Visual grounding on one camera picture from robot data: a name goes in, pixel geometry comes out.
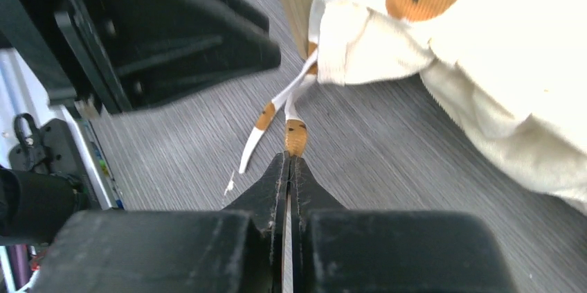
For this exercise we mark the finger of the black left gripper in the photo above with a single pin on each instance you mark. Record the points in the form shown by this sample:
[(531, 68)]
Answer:
[(141, 54)]

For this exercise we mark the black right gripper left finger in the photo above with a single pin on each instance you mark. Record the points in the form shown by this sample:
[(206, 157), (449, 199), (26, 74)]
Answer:
[(267, 202)]

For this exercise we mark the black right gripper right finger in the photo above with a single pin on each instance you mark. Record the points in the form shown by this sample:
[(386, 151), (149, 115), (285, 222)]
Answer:
[(306, 195)]

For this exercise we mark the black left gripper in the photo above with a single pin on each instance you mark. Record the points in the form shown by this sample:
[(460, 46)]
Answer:
[(63, 47)]

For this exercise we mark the large bear print cushion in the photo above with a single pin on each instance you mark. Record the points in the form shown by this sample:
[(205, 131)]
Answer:
[(510, 73)]

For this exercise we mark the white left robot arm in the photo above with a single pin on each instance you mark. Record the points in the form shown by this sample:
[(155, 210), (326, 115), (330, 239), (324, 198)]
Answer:
[(46, 182)]

